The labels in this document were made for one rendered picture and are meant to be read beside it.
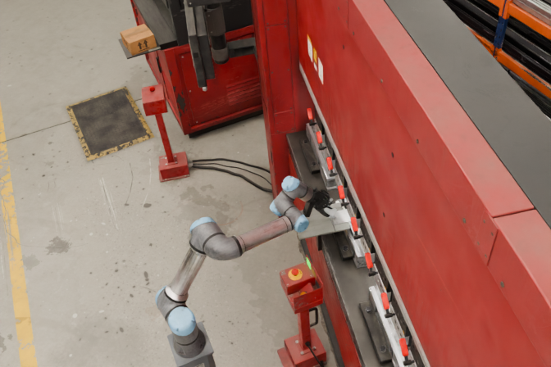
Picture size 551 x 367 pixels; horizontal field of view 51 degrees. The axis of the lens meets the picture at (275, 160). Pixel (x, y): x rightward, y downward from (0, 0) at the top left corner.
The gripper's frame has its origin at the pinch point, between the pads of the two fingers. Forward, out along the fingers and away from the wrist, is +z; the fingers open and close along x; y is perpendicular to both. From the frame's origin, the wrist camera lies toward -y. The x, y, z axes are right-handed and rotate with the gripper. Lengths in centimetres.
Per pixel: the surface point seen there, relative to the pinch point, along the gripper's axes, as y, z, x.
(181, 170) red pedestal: -125, 22, 157
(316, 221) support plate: -8.8, -1.0, 0.5
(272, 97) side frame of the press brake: -1, -17, 86
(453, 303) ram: 55, -57, -107
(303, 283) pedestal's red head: -33.7, 9.5, -17.7
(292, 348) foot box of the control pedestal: -82, 52, -17
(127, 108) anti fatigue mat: -162, -1, 262
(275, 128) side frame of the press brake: -16, 1, 86
